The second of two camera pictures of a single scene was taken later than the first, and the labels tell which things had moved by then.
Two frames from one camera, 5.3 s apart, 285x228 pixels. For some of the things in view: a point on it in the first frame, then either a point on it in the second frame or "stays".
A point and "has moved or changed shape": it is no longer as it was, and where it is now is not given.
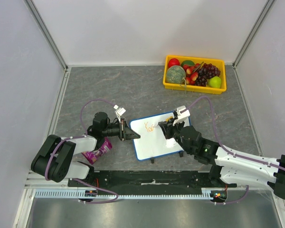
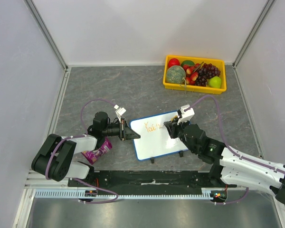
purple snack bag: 92,156 stays
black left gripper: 126,133 stays
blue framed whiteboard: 153,142 stays
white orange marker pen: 166,119 has moved or changed shape
